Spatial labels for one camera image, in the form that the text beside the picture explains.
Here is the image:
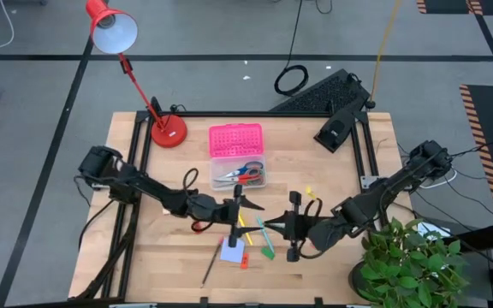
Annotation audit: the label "green potted plant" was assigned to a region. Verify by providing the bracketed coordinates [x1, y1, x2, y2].
[347, 216, 472, 308]

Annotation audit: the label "black textured mat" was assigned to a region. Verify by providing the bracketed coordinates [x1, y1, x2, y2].
[269, 68, 372, 115]

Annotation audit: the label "yellow hanging cable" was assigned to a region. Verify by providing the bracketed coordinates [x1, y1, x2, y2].
[368, 0, 403, 106]

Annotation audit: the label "black hanging cable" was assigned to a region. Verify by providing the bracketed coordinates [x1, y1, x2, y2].
[273, 0, 311, 98]

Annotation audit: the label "yellow highlighter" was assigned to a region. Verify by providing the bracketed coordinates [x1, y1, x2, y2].
[237, 211, 255, 246]

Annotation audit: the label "pale notepad with heart drawing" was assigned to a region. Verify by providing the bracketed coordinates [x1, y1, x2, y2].
[219, 236, 247, 264]

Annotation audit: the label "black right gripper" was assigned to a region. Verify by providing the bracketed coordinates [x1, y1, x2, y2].
[264, 191, 323, 263]

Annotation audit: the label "clear pencil box pink lid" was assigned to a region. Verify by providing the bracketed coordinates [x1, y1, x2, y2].
[208, 122, 268, 192]

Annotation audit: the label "white paper sheet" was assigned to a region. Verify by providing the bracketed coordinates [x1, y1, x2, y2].
[416, 221, 453, 239]

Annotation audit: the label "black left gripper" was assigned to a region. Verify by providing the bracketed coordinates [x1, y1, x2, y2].
[186, 184, 266, 249]

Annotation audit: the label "teal pen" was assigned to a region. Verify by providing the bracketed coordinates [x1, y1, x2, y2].
[255, 216, 276, 254]

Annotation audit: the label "blue-handled scissors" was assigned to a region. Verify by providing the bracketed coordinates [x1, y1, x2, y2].
[216, 161, 264, 181]

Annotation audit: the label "black lamp cable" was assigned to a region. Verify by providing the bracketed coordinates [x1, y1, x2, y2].
[149, 95, 187, 116]

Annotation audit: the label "black table clamp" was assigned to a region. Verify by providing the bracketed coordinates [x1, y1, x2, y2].
[313, 107, 356, 154]

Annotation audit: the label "red-handled scissors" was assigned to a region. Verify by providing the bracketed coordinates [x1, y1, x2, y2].
[212, 168, 267, 188]

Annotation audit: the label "dark red pencil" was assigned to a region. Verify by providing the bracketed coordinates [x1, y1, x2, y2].
[200, 237, 225, 289]

